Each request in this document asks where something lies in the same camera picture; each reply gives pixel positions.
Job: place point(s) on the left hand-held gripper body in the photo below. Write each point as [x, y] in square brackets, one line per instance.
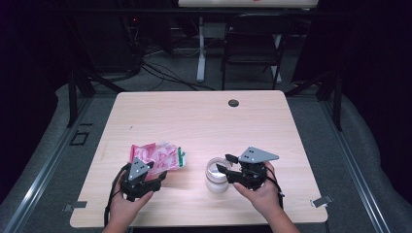
[137, 184]

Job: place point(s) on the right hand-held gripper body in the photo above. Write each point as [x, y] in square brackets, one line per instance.
[252, 174]

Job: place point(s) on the pink and white plastic bag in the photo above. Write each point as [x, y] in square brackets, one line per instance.
[162, 157]

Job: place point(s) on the clear glass jar with lid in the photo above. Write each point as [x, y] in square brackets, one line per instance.
[215, 184]

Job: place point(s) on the person's left hand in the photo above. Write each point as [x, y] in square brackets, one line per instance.
[124, 210]

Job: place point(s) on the person's right hand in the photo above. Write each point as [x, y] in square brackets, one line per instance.
[265, 200]

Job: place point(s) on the grey tape piece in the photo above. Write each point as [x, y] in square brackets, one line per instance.
[76, 205]
[321, 201]

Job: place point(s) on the black tape square marker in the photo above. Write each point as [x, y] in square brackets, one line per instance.
[79, 144]

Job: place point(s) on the black tape strip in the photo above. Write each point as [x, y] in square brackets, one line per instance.
[86, 124]

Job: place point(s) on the black metal stand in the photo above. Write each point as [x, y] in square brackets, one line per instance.
[72, 97]
[338, 103]

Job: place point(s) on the black folding chair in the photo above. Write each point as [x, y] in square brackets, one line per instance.
[252, 42]

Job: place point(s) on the pale grey box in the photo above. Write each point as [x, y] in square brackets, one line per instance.
[215, 30]

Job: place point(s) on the black equipment case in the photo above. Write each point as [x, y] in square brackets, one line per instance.
[107, 42]

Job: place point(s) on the dark curtain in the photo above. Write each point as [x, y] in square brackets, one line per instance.
[29, 81]
[379, 81]

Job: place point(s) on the white table with white legs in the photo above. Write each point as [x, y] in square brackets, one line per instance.
[246, 3]

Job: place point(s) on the aluminium floor rail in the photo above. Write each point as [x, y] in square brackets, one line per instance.
[42, 181]
[356, 174]

